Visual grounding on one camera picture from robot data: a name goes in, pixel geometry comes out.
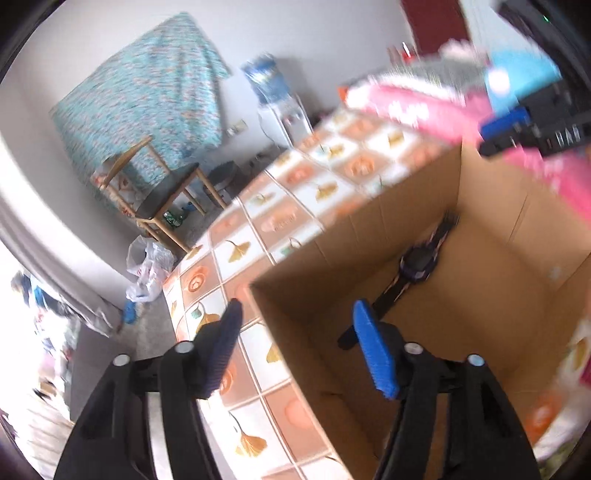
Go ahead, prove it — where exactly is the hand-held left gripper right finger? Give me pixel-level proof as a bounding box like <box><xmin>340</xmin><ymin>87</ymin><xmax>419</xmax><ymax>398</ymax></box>
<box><xmin>352</xmin><ymin>299</ymin><xmax>541</xmax><ymax>480</ymax></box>

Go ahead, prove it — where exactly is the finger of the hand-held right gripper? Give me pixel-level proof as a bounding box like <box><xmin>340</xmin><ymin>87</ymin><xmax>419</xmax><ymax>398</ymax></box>
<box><xmin>478</xmin><ymin>133</ymin><xmax>550</xmax><ymax>160</ymax></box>
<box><xmin>479</xmin><ymin>107</ymin><xmax>536</xmax><ymax>140</ymax></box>

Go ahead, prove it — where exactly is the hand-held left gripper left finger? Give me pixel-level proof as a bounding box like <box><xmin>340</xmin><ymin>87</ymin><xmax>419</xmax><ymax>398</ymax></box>
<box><xmin>53</xmin><ymin>298</ymin><xmax>244</xmax><ymax>480</ymax></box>

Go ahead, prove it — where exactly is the brown cardboard box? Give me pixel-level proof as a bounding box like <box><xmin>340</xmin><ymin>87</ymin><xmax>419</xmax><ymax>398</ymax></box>
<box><xmin>249</xmin><ymin>143</ymin><xmax>591</xmax><ymax>480</ymax></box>

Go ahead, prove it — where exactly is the light blue cloth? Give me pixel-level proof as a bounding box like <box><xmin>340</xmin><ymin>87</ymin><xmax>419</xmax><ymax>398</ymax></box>
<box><xmin>482</xmin><ymin>48</ymin><xmax>561</xmax><ymax>110</ymax></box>

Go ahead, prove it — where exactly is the pink blanket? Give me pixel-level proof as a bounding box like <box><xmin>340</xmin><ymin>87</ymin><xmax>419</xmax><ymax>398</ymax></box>
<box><xmin>344</xmin><ymin>76</ymin><xmax>591</xmax><ymax>232</ymax></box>

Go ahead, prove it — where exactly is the black purple wristwatch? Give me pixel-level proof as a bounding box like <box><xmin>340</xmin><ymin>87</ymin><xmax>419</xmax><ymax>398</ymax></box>
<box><xmin>337</xmin><ymin>212</ymin><xmax>460</xmax><ymax>349</ymax></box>

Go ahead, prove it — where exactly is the white plastic bag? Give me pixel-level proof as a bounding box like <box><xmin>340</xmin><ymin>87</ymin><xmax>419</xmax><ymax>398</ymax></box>
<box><xmin>126</xmin><ymin>234</ymin><xmax>177</xmax><ymax>303</ymax></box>

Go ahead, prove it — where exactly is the dark red door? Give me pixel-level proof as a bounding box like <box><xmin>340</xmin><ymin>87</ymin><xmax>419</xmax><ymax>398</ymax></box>
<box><xmin>401</xmin><ymin>0</ymin><xmax>472</xmax><ymax>57</ymax></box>

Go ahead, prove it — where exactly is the wooden chair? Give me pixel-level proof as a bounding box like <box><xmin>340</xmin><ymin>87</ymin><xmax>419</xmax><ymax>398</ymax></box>
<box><xmin>92</xmin><ymin>135</ymin><xmax>229</xmax><ymax>254</ymax></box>

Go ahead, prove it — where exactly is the dark round stool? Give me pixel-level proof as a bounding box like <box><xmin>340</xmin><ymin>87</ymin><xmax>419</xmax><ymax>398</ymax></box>
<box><xmin>207</xmin><ymin>161</ymin><xmax>242</xmax><ymax>197</ymax></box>

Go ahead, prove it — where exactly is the white water dispenser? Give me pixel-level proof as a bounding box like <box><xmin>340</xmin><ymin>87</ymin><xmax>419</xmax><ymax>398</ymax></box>
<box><xmin>257</xmin><ymin>98</ymin><xmax>313</xmax><ymax>149</ymax></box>

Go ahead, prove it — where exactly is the teal floral cloth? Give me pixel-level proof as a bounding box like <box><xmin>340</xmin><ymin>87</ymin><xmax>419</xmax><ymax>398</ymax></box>
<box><xmin>50</xmin><ymin>11</ymin><xmax>232</xmax><ymax>178</ymax></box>

